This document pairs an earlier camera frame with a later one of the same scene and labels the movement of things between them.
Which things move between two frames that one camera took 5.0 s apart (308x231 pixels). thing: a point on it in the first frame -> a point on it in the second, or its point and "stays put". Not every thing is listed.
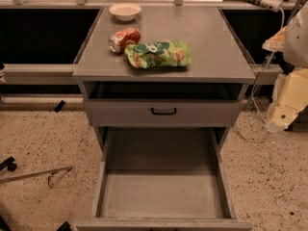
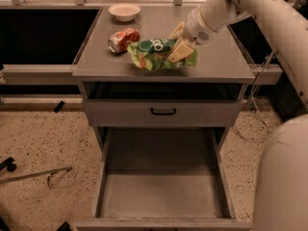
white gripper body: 296,44 -> 194,28
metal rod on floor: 50,172 stays put
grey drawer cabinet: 208,92 stays put
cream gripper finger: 280,116 -> 179,52
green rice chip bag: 158,54 stays put
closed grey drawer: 164,113 stays put
